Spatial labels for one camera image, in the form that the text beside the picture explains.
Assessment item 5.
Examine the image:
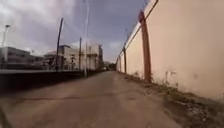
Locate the pale multi-storey building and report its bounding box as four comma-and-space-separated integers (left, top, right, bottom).
43, 43, 104, 71

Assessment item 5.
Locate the beige wall with brown pillars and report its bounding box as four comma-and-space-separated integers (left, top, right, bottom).
114, 0, 224, 101

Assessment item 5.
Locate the pale street lamp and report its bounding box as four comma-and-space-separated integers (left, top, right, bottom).
83, 0, 91, 78
0, 24, 12, 64

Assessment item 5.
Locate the grey low building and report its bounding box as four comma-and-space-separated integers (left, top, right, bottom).
0, 46, 45, 66

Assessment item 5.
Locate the dark low wall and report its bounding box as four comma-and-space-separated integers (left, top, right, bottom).
0, 69, 101, 94

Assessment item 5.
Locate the weedy rubble verge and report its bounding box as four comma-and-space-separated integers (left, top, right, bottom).
118, 71, 224, 128

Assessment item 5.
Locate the dark pole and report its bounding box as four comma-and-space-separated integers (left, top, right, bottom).
54, 17, 65, 72
77, 37, 83, 71

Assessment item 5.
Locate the brown dirt road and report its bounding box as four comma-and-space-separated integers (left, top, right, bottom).
0, 70, 188, 128

